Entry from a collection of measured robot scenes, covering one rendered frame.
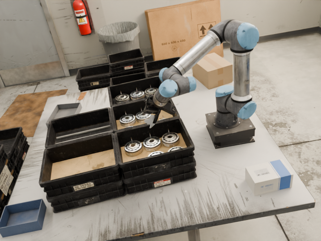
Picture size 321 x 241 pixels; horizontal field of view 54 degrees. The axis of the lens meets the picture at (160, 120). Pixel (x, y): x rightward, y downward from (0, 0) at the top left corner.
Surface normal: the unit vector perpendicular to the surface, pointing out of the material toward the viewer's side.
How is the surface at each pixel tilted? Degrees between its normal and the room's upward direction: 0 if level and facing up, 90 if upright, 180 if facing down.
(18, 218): 0
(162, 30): 79
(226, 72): 90
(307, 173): 0
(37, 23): 90
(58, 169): 0
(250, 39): 82
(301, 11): 90
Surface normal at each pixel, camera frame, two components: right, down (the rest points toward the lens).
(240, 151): -0.14, -0.82
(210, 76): 0.35, 0.49
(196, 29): 0.07, 0.37
